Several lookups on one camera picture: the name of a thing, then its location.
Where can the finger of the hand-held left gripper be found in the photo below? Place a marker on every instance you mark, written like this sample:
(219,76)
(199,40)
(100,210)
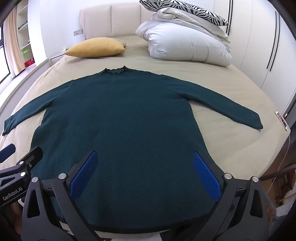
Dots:
(7,151)
(32,156)

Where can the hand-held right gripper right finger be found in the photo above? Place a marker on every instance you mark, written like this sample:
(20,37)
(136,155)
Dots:
(205,176)

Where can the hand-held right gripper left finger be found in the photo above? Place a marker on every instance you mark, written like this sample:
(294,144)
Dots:
(85,171)

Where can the dark green knit sweater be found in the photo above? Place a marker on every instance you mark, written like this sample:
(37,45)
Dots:
(120,111)

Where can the bed with beige sheet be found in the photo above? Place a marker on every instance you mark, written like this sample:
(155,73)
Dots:
(231,143)

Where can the wooden chair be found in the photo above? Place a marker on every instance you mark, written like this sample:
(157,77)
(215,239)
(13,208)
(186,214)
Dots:
(283,183)

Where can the black framed window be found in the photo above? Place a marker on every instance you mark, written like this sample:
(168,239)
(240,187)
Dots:
(4,60)

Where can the red box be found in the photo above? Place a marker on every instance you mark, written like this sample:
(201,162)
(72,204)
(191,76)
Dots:
(29,63)

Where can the smartphone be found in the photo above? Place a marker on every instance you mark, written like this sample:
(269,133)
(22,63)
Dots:
(282,119)

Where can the green container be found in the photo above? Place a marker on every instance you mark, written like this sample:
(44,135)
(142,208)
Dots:
(26,51)

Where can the white nightstand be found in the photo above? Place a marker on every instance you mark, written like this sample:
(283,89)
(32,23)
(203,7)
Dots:
(56,55)

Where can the beige curtain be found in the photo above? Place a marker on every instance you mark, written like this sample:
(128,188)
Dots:
(12,46)

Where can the yellow pillow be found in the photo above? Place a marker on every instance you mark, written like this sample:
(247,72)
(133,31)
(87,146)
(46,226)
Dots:
(97,47)

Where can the white folded duvet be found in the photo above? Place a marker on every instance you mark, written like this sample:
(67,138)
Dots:
(185,44)

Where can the white wardrobe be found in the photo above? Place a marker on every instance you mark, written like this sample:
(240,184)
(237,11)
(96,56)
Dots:
(254,46)

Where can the beige padded headboard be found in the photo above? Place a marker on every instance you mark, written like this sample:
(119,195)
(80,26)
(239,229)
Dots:
(99,20)

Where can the zebra print pillow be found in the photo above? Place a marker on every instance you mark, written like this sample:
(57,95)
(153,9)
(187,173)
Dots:
(198,10)

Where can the white wall shelf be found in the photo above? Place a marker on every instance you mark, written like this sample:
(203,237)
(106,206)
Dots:
(23,34)

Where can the wall socket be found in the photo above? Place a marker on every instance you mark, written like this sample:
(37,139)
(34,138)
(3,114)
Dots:
(78,32)

